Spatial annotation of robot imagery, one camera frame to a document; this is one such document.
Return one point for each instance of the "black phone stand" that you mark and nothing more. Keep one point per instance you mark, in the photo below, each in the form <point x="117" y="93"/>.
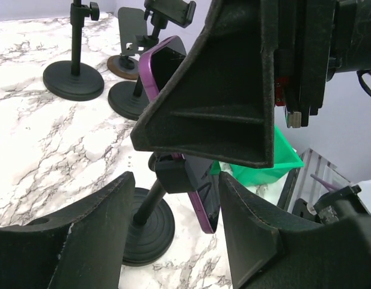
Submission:
<point x="72" y="79"/>
<point x="159" y="60"/>
<point x="152" y="226"/>

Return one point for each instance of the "green plastic bin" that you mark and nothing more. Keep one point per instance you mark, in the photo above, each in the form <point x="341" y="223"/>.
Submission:
<point x="285" y="159"/>

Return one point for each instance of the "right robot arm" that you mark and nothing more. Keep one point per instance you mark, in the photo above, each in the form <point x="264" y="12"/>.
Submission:
<point x="350" y="43"/>

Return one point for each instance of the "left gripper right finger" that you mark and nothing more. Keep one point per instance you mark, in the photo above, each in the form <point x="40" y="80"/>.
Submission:
<point x="271" y="248"/>

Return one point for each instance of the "wood base phone stand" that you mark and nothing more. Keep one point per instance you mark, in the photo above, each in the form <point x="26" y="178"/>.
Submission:
<point x="132" y="28"/>

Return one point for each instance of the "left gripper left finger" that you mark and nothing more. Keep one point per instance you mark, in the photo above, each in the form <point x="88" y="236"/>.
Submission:
<point x="78" y="246"/>

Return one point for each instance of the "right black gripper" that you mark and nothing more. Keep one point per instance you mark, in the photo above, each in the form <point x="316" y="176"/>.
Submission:
<point x="219" y="104"/>

